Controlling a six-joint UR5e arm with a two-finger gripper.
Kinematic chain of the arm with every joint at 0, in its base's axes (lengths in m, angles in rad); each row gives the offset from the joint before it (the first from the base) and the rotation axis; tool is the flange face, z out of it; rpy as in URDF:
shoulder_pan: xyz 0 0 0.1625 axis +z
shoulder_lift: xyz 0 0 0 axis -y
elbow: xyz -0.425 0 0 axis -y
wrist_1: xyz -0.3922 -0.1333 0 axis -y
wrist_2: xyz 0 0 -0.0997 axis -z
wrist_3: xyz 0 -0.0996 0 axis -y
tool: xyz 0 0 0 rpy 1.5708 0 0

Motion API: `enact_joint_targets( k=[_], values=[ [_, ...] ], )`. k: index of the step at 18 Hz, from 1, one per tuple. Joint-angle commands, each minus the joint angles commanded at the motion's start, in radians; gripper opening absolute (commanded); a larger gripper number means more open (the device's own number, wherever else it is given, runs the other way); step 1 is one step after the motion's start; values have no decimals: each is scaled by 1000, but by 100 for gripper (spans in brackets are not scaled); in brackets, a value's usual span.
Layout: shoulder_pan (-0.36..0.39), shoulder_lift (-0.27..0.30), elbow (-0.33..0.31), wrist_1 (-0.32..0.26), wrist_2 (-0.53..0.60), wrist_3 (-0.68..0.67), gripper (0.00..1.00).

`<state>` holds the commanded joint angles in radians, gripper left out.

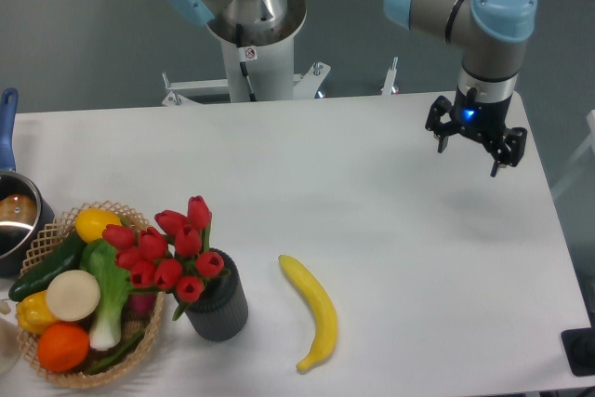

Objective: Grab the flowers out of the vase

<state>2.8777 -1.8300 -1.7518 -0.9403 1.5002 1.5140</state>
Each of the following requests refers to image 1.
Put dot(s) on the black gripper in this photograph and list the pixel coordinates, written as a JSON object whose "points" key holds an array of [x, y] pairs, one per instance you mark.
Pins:
{"points": [[482, 122]]}

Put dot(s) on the red tulip bouquet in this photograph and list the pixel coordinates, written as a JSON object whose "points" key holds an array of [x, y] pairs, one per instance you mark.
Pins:
{"points": [[174, 256]]}

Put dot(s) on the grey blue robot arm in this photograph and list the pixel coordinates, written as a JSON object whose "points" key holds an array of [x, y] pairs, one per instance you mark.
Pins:
{"points": [[493, 36]]}

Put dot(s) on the dark grey ribbed vase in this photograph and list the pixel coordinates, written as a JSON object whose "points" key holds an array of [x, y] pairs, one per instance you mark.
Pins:
{"points": [[221, 311]]}

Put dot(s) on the yellow banana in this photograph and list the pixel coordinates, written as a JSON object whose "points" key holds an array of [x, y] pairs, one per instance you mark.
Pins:
{"points": [[322, 310]]}

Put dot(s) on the black device at edge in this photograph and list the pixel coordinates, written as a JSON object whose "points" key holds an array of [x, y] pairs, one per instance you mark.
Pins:
{"points": [[579, 350]]}

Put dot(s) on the pink radish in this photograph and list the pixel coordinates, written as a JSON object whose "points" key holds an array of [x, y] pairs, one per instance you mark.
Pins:
{"points": [[141, 304]]}

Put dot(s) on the green bok choy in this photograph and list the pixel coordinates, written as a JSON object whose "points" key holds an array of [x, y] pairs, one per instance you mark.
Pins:
{"points": [[99, 259]]}

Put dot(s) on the green chili pepper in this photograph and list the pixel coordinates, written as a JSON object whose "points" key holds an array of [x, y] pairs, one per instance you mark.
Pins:
{"points": [[116, 357]]}

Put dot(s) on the yellow lemon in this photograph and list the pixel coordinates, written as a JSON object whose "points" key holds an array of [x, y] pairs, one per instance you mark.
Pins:
{"points": [[90, 223]]}

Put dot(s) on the green cucumber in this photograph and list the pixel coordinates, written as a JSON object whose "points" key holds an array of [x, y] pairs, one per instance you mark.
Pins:
{"points": [[65, 257]]}

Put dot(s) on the woven wicker basket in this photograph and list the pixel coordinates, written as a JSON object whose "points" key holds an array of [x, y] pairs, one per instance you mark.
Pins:
{"points": [[47, 240]]}

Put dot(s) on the cream round mushroom cap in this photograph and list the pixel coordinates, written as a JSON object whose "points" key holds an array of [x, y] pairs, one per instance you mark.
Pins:
{"points": [[73, 295]]}

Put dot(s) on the orange fruit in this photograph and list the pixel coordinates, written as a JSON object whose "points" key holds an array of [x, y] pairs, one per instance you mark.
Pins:
{"points": [[62, 347]]}

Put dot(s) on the yellow bell pepper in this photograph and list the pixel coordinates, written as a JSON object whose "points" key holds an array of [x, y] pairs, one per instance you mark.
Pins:
{"points": [[33, 314]]}

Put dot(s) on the white plate at edge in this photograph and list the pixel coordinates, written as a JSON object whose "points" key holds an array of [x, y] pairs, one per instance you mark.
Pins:
{"points": [[9, 346]]}

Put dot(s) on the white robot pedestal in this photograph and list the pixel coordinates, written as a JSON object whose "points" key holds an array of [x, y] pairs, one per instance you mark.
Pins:
{"points": [[253, 74]]}

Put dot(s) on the blue handled saucepan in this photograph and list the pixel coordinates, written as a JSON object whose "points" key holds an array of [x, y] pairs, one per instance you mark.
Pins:
{"points": [[24, 211]]}

